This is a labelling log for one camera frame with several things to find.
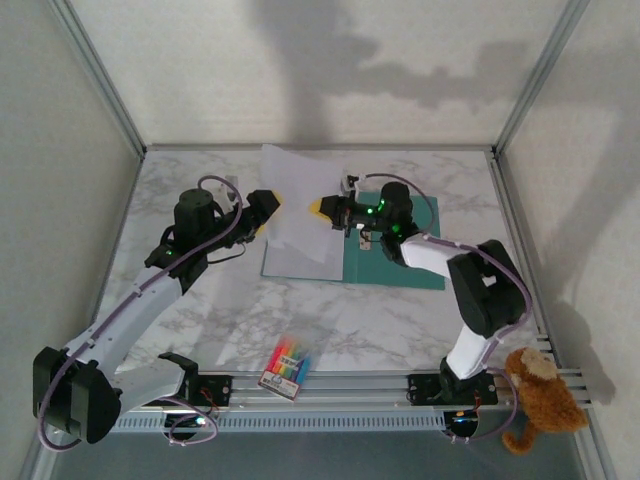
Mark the white paper sheet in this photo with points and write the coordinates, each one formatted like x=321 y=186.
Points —
x=295 y=190

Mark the metal folder clip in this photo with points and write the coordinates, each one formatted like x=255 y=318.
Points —
x=365 y=240

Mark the green plastic folder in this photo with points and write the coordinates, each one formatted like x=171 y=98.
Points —
x=400 y=265

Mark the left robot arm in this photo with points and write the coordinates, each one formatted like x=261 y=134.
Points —
x=125 y=310

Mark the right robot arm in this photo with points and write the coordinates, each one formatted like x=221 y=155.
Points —
x=480 y=290

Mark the pack of coloured markers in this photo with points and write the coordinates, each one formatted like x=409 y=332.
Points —
x=286 y=367

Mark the brown plush monkey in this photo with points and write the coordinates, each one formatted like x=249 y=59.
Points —
x=545 y=400

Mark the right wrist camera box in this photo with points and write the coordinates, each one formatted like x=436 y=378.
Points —
x=350 y=185

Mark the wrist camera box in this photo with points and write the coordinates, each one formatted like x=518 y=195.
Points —
x=350 y=185
x=229 y=192

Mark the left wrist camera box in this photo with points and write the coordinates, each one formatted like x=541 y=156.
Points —
x=229 y=192

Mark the aluminium back rail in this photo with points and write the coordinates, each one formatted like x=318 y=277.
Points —
x=425 y=147

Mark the aluminium side rail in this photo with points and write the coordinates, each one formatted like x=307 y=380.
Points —
x=510 y=200

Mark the aluminium frame post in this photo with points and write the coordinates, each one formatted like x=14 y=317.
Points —
x=100 y=80
x=540 y=75

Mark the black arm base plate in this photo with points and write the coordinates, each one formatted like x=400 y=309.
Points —
x=422 y=390
x=215 y=390

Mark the aluminium frame rail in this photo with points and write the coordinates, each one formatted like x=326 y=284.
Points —
x=350 y=390

